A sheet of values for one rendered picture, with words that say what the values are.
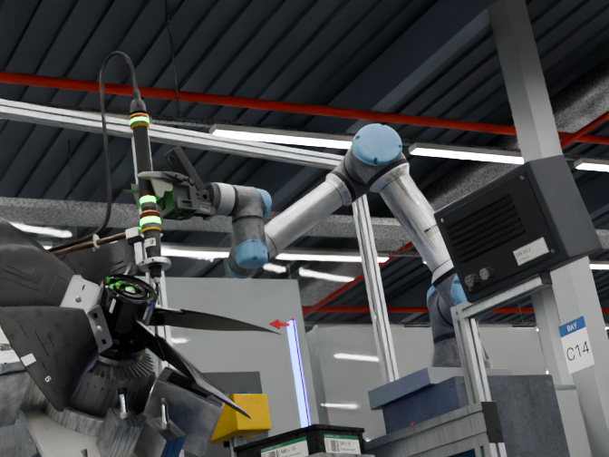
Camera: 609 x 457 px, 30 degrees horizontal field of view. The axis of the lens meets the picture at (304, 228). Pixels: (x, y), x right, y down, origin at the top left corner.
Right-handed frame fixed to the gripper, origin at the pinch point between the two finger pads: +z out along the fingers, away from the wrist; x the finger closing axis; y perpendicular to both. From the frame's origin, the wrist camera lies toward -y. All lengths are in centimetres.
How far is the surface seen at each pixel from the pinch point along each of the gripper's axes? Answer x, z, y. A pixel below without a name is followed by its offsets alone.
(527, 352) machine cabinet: 250, -410, -44
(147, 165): -1.8, -2.8, -3.1
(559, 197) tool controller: -83, -38, 34
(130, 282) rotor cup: -3.5, 5.2, 25.8
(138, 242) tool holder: 1.2, -0.2, 14.5
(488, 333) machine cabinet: 254, -383, -57
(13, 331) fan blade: -13, 36, 41
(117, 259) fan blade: 11.8, -0.6, 14.7
